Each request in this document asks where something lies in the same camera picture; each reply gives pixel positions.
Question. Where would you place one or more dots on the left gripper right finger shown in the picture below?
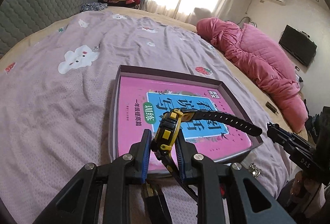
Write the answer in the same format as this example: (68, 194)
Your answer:
(226, 192)

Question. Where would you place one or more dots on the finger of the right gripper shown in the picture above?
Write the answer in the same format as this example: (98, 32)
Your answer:
(283, 136)

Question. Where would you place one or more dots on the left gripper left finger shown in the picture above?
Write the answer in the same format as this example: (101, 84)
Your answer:
(79, 201)

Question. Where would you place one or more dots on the black triangular prism box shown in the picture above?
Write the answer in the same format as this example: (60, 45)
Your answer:
(156, 204)

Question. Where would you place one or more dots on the yellow black wrist watch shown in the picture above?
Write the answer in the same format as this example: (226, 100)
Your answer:
(169, 129)

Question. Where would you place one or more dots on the brass metal fitting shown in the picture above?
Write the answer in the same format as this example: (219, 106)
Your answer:
(252, 168)

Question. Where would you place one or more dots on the operator hand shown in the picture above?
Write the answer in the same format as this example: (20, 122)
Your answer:
(303, 184)

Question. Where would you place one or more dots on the small black remote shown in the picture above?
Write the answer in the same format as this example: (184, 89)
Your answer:
(271, 108)

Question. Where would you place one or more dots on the pink quilted duvet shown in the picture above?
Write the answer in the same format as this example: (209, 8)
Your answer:
(262, 60)

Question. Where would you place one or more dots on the lilac patterned bed sheet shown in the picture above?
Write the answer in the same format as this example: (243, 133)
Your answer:
(56, 95)

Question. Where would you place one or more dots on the shallow grey cardboard box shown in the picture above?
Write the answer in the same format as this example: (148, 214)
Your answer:
(142, 95)

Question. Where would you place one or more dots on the wall mounted black television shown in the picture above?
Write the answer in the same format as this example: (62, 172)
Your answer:
(299, 45)

